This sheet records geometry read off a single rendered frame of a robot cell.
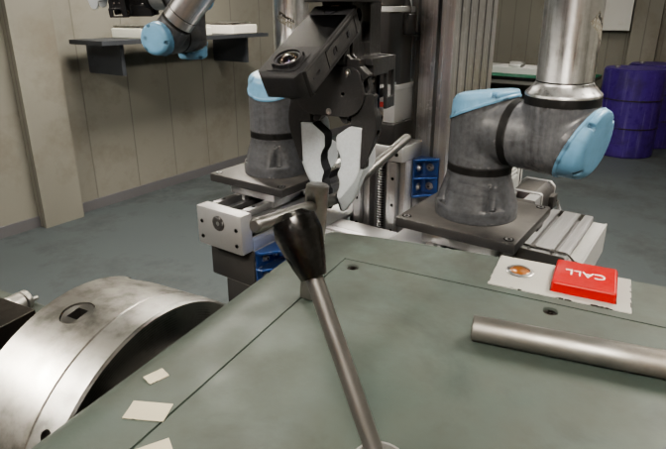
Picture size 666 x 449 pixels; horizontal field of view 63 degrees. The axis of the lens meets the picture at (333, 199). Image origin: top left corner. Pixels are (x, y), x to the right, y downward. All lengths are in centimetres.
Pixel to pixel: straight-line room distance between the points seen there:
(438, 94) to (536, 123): 34
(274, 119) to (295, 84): 79
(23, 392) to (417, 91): 92
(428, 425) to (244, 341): 17
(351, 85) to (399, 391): 26
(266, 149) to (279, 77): 80
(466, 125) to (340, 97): 49
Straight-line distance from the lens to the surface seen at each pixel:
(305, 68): 44
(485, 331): 49
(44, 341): 61
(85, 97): 463
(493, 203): 101
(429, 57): 120
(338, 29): 48
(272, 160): 124
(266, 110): 123
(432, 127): 123
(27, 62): 432
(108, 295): 64
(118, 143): 482
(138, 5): 155
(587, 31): 91
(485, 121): 96
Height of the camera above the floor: 153
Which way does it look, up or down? 19 degrees down
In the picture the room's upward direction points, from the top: straight up
